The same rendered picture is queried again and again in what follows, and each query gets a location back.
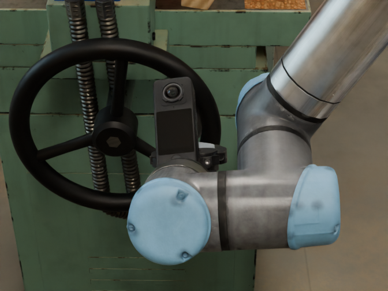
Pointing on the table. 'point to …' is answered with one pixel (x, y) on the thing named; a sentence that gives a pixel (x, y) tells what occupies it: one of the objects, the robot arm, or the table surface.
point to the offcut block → (197, 3)
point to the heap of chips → (275, 4)
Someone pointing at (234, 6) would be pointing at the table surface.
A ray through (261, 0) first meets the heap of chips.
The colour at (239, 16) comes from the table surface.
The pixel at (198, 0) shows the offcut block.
